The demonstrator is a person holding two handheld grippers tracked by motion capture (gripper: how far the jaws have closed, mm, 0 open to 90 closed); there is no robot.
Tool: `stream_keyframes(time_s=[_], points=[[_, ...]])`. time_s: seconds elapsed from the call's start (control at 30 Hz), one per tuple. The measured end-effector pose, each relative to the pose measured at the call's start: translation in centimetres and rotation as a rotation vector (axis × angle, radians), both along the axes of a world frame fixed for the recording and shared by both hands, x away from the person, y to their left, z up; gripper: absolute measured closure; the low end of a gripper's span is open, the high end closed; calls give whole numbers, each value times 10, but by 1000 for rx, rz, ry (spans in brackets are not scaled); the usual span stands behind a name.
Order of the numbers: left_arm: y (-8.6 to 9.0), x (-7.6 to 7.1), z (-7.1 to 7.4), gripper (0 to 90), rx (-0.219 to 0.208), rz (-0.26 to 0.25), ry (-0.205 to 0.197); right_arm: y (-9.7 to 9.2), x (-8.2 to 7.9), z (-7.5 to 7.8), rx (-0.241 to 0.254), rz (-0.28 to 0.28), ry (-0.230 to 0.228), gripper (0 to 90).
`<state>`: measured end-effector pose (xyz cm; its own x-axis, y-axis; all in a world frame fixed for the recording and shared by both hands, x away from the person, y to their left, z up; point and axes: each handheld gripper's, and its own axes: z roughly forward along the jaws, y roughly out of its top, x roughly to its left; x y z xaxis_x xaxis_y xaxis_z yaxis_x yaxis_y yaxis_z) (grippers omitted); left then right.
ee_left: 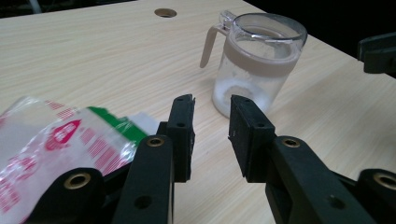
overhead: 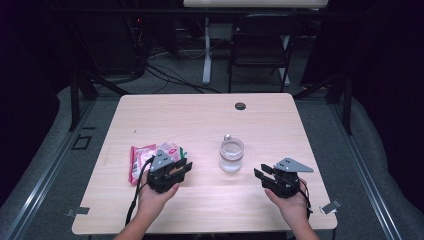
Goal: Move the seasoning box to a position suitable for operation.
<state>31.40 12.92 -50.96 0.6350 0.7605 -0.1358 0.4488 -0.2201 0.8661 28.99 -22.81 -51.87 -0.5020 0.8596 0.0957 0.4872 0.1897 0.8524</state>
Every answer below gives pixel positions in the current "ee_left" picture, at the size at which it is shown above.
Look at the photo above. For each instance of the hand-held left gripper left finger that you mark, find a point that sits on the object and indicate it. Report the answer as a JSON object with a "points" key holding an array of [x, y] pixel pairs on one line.
{"points": [[149, 174]]}

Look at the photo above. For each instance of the clear plastic bag pink print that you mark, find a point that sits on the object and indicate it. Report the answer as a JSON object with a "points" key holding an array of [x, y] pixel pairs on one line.
{"points": [[46, 133]]}

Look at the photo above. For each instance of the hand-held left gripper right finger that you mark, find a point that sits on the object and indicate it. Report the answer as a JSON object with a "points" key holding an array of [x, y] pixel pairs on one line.
{"points": [[286, 174]]}

